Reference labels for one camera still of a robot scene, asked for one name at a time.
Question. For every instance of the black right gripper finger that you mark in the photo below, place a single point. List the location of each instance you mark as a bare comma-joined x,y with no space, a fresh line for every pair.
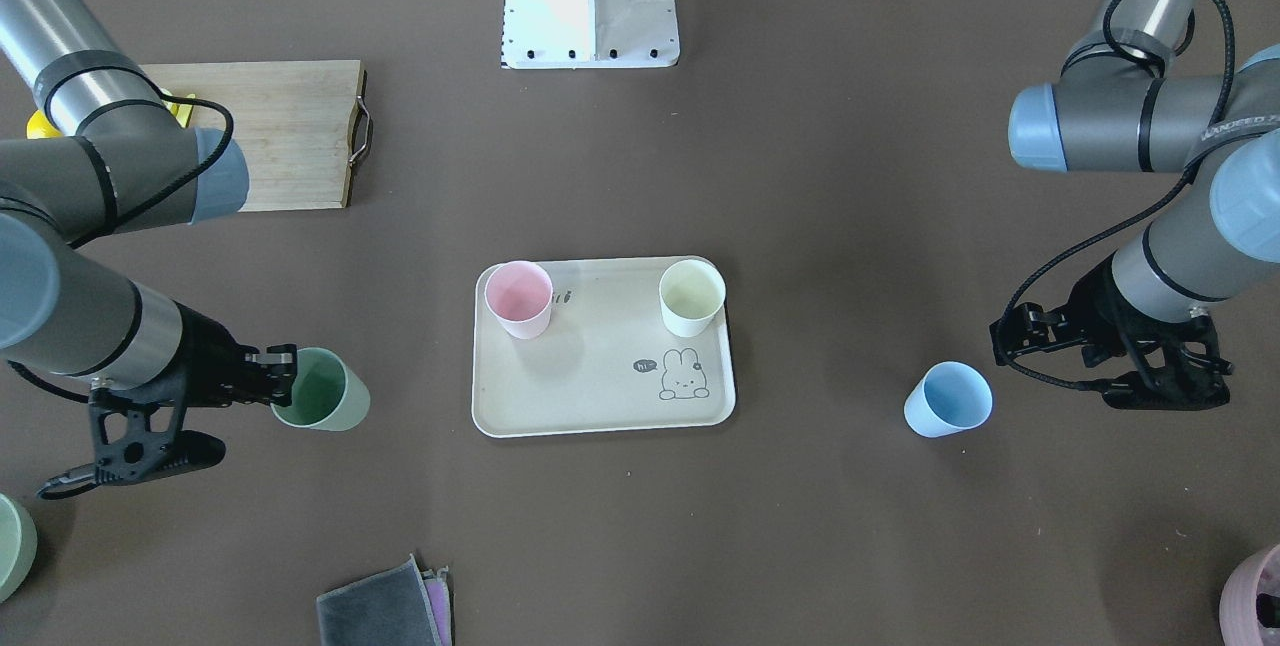
278,359
275,389

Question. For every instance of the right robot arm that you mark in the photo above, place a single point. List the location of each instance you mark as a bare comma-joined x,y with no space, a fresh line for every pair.
119,163

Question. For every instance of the blue plastic cup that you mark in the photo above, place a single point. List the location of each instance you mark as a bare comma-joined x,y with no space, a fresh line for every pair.
949,398

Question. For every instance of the cream rabbit tray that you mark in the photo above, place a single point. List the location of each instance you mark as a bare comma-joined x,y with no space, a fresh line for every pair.
606,363

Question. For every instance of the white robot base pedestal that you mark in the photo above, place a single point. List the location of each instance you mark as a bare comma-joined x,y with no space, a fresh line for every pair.
589,34

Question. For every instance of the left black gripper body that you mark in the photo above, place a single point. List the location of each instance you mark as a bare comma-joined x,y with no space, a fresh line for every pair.
1092,310

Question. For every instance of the green plastic cup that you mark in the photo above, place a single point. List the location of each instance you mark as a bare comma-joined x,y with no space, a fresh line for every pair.
326,394

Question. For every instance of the light green bowl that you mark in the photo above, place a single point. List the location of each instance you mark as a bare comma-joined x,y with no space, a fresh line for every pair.
19,541

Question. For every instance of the pink ice bowl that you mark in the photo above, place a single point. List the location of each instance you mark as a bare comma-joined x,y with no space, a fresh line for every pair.
1248,605

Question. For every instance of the grey folded cloth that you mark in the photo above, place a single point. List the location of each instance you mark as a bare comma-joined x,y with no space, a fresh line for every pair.
406,605

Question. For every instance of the cream plastic cup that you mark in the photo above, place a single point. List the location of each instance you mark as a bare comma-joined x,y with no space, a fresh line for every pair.
691,293

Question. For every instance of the pink plastic cup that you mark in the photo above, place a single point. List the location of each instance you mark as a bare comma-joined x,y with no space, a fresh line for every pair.
519,294

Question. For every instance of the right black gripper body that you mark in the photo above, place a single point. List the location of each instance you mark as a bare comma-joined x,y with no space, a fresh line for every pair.
212,353

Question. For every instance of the yellow lemon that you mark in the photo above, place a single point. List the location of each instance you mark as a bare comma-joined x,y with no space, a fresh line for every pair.
39,127

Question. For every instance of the wooden cutting board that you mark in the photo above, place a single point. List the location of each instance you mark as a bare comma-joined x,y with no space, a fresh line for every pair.
302,125

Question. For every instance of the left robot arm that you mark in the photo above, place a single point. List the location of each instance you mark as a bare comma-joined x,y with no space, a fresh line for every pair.
844,162

